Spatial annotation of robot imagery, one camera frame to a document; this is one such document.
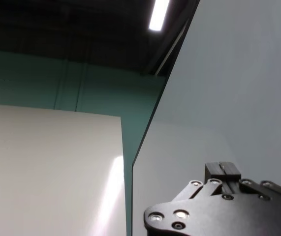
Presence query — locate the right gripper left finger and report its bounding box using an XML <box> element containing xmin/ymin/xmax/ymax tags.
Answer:
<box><xmin>187</xmin><ymin>161</ymin><xmax>226</xmax><ymax>200</ymax></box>

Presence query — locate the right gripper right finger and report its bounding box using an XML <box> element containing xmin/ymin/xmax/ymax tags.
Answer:
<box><xmin>219</xmin><ymin>160</ymin><xmax>281</xmax><ymax>200</ymax></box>

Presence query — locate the white ceiling light bar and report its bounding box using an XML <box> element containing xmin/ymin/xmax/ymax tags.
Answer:
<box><xmin>149</xmin><ymin>0</ymin><xmax>172</xmax><ymax>32</ymax></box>

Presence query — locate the white glossy cabinet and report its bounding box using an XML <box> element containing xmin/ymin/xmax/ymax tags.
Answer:
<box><xmin>0</xmin><ymin>104</ymin><xmax>126</xmax><ymax>236</ymax></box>

